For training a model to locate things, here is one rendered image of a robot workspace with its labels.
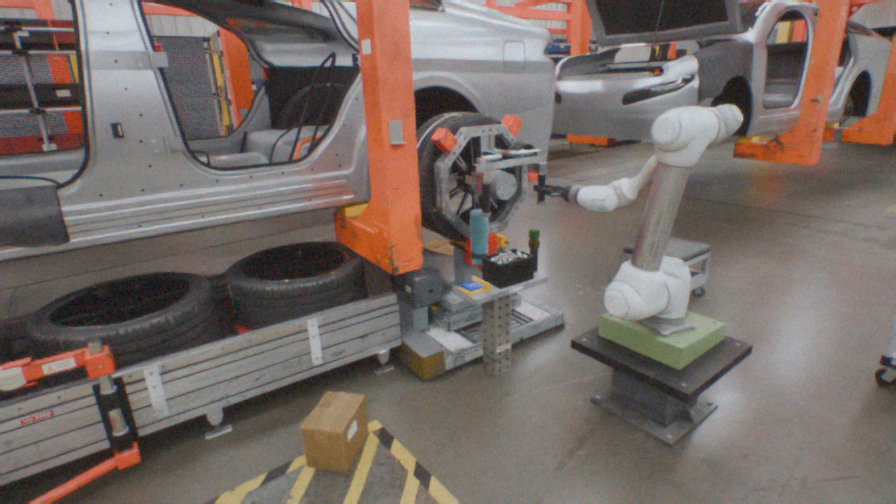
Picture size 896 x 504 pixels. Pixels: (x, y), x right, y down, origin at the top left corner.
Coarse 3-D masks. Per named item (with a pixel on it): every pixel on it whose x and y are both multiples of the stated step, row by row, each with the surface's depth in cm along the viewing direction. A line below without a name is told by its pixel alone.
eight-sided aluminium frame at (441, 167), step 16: (464, 128) 230; (480, 128) 232; (496, 128) 237; (464, 144) 229; (448, 160) 228; (448, 192) 230; (448, 208) 232; (512, 208) 256; (464, 224) 240; (496, 224) 253
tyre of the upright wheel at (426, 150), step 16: (448, 112) 254; (432, 128) 238; (448, 128) 231; (432, 144) 229; (432, 160) 231; (432, 176) 233; (432, 192) 235; (432, 208) 237; (432, 224) 242; (448, 224) 245; (464, 240) 254
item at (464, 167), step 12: (468, 144) 245; (468, 168) 246; (504, 168) 265; (456, 180) 250; (456, 192) 246; (468, 192) 250; (480, 204) 276; (492, 204) 261; (504, 204) 263; (468, 216) 270; (492, 216) 261
